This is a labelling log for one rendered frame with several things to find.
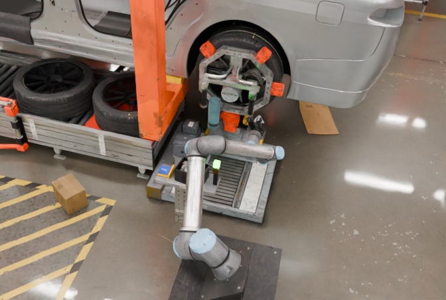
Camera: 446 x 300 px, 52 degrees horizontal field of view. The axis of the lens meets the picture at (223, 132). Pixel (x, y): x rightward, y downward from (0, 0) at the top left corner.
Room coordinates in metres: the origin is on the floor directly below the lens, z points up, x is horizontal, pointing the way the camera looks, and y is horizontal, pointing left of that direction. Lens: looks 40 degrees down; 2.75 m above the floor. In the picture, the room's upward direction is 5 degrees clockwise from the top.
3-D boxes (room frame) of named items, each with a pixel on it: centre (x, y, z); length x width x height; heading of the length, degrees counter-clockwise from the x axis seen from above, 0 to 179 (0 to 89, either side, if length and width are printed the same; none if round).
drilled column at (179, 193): (2.23, 0.25, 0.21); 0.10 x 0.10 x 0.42; 79
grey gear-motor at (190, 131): (2.82, 0.26, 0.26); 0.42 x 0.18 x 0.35; 169
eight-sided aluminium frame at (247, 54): (2.85, -0.06, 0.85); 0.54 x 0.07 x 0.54; 79
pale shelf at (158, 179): (2.22, 0.22, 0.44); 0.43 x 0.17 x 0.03; 79
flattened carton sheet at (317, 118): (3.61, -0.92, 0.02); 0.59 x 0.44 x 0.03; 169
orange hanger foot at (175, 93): (2.92, 0.45, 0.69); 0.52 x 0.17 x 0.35; 169
